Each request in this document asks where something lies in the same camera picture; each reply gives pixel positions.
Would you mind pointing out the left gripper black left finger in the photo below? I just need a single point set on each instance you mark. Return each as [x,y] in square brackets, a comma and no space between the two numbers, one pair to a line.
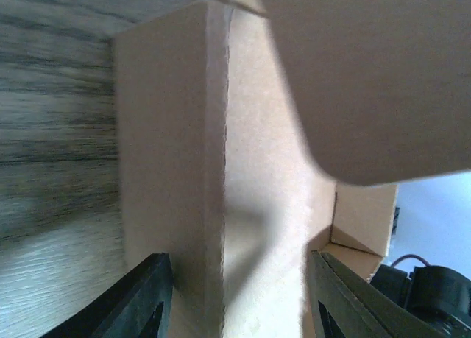
[138,305]

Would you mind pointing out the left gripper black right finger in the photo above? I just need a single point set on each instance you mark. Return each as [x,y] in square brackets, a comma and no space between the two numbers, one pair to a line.
[357,308]

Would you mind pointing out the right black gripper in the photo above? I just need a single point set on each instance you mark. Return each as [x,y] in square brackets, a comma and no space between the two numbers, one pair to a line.
[439,296]

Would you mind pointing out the cardboard box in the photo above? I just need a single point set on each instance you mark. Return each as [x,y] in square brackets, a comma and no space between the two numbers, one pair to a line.
[253,131]

